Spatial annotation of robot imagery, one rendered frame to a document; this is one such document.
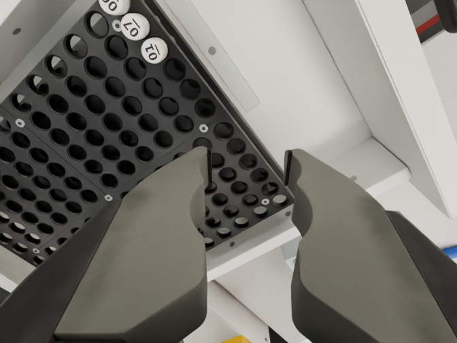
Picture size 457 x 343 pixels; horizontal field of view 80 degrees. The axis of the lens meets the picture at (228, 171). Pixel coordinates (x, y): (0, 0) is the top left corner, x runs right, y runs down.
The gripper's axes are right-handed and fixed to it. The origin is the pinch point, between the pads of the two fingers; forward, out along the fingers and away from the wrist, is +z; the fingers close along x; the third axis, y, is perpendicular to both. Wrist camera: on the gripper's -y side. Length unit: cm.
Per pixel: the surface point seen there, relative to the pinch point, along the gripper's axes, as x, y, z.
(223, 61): -1.9, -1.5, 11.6
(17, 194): -17.0, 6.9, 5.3
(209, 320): -4.6, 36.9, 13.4
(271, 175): 1.9, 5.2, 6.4
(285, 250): 6.5, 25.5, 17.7
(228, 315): -1.8, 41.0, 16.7
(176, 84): -4.3, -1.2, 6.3
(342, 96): 8.1, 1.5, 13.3
